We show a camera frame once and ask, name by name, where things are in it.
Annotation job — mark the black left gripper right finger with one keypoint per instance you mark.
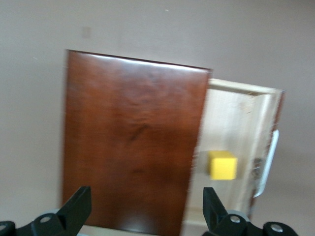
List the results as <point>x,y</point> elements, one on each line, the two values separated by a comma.
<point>214,214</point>

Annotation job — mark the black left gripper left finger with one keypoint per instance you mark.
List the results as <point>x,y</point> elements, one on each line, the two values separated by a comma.
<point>73,211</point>

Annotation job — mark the yellow block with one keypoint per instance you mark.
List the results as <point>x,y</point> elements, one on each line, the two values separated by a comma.
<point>222,166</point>

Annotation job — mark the light wood drawer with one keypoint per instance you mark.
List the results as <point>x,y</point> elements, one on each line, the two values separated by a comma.
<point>229,118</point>

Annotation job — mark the dark brown wooden cabinet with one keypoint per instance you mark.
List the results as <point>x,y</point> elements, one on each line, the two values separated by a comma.
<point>133,137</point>

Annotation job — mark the small clear tape patch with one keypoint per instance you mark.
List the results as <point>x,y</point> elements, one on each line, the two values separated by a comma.
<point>86,32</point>

